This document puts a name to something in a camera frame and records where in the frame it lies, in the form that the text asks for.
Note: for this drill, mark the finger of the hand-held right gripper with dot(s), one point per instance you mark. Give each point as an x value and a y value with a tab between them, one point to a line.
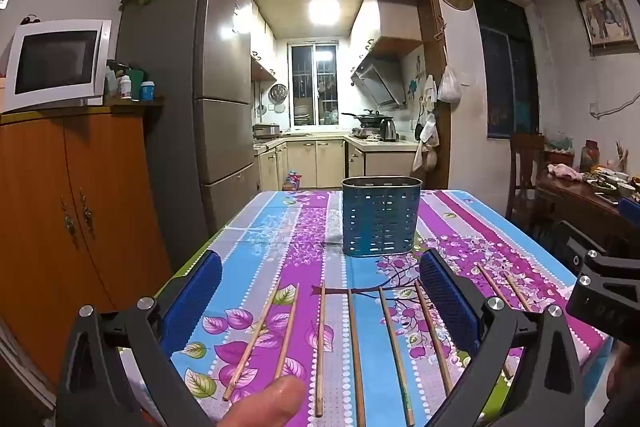
630	212
580	238

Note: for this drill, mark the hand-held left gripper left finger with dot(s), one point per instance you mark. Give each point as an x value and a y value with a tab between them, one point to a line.
192	302

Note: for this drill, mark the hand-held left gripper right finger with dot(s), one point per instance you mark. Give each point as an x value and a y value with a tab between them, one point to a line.
447	302

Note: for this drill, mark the blue perforated utensil holder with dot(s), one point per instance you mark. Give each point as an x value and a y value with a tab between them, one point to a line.
380	217

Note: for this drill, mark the person's right hand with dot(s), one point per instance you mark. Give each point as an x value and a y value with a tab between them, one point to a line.
622	374

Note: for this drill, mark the person's left hand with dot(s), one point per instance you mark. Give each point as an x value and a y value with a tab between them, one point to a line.
270	402

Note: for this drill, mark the cluster of food bowls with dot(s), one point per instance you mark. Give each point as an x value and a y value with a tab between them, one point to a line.
610	183

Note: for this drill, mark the dark wooden dining table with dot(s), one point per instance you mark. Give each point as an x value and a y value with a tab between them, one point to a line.
565	202

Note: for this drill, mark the cup of chopsticks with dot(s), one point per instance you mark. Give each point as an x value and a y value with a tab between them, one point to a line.
621	162

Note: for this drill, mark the pale pink bundle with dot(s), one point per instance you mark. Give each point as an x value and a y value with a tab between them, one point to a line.
564	172

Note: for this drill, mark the glass jar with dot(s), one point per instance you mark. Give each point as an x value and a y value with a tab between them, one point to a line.
589	157

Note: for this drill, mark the dark wooden chair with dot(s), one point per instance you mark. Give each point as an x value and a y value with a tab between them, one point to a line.
524	157

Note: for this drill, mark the floral striped tablecloth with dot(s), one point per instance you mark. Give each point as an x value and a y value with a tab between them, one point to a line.
310	252

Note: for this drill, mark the red bottles on floor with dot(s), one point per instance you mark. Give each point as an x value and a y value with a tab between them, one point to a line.
292	182

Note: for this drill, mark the orange wooden cabinet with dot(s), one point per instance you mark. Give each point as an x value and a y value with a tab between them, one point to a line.
60	217

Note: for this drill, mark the hanging cloths and bags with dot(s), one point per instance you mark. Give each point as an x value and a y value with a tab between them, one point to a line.
427	132

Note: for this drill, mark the steel electric kettle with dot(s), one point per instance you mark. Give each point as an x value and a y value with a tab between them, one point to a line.
387	130

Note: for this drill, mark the dark room window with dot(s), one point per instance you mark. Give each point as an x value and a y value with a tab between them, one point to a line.
505	72

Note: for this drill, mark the cream lower kitchen cabinets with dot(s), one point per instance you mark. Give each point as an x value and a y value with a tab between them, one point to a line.
315	164

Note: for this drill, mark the cream kitchen cabinets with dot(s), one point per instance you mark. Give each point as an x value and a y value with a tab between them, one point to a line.
367	27
315	164

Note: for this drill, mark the electric cooking pan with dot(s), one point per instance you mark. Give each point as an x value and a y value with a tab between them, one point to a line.
266	131

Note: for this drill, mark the gas stove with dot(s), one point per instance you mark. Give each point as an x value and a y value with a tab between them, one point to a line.
365	133

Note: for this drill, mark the framed elephant picture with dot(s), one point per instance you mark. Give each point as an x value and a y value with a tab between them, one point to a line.
606	18

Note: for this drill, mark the grey refrigerator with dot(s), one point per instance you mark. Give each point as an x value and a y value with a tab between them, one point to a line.
220	107

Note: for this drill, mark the white hanging plastic bag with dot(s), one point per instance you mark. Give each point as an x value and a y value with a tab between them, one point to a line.
449	88

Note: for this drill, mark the black wok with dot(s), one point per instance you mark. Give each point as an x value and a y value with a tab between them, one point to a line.
367	118

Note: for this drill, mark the blue and white jar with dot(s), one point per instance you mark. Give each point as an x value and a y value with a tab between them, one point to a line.
147	92

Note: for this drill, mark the round hanging strainer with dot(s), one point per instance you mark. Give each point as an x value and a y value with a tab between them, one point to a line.
278	93

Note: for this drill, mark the steel range hood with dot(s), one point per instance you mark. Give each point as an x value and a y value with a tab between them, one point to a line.
377	82

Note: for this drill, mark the green box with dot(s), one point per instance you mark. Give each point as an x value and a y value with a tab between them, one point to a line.
136	77

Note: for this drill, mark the clear plastic bottle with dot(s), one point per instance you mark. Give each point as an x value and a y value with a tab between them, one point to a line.
111	82

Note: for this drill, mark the wooden kitchen doorframe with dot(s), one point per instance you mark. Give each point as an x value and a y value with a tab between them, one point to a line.
431	32

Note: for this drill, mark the kitchen window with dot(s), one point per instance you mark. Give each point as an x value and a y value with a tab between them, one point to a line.
312	77

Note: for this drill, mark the white microwave oven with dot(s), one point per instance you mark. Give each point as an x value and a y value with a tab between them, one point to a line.
55	62

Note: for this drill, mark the cream upper kitchen cabinets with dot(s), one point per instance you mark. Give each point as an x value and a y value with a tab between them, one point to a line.
367	27

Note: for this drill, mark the square ceiling light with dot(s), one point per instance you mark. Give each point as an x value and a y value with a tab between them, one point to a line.
324	11

